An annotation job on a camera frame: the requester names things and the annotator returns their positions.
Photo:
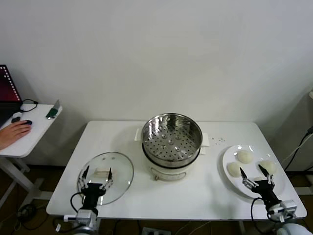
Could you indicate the small black dongle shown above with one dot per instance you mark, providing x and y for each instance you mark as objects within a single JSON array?
[{"x": 15, "y": 119}]

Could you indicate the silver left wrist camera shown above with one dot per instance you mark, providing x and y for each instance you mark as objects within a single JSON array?
[{"x": 86, "y": 216}]

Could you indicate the person's bare hand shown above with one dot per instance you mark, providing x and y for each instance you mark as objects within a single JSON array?
[{"x": 14, "y": 132}]

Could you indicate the white electric cooker pot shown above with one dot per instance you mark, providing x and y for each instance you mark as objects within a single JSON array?
[{"x": 168, "y": 171}]

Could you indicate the blue computer mouse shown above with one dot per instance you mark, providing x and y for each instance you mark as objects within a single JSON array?
[{"x": 29, "y": 122}]

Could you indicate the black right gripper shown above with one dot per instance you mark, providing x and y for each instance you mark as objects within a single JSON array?
[{"x": 265, "y": 192}]

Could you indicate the grey floor power strip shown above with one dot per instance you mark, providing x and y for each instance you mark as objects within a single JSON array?
[{"x": 156, "y": 231}]

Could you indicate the white round plate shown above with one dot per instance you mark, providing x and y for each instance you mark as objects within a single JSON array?
[{"x": 278, "y": 183}]

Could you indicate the perforated steel steamer basket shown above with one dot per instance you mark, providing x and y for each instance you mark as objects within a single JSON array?
[{"x": 171, "y": 147}]

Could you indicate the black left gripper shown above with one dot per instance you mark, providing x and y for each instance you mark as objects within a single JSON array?
[{"x": 93, "y": 193}]

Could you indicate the white side table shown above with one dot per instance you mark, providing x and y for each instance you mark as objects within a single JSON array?
[{"x": 36, "y": 132}]

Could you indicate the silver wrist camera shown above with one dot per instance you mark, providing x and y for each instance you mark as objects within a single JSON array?
[
  {"x": 284, "y": 209},
  {"x": 86, "y": 216}
]

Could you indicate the glass pot lid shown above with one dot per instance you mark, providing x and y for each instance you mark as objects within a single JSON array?
[{"x": 121, "y": 171}]

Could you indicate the black laptop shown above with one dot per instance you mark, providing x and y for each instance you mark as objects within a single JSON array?
[{"x": 7, "y": 98}]

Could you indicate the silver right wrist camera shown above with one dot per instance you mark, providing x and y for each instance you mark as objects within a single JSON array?
[{"x": 284, "y": 209}]

